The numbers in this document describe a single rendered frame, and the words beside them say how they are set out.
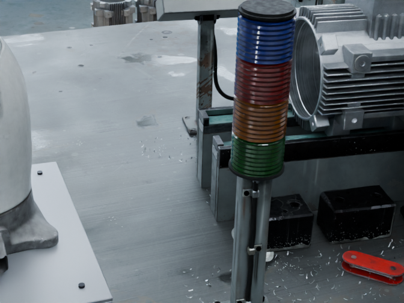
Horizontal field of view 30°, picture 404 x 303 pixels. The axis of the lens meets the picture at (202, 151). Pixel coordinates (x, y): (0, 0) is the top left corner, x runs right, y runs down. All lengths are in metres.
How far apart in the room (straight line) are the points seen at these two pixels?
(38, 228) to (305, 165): 0.41
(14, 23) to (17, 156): 3.56
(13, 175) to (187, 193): 0.36
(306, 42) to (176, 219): 0.35
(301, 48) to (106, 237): 0.43
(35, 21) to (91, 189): 3.32
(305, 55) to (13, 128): 0.52
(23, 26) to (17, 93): 3.51
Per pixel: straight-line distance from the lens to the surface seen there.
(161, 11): 1.34
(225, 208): 1.16
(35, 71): 1.72
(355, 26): 1.14
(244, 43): 0.78
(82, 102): 1.56
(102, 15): 3.70
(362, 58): 1.09
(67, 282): 0.96
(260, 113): 0.80
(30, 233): 1.02
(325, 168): 1.18
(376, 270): 1.08
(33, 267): 0.99
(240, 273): 0.93
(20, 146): 0.97
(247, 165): 0.83
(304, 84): 1.25
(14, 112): 0.95
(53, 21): 4.52
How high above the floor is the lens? 1.45
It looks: 29 degrees down
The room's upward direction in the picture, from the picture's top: 2 degrees clockwise
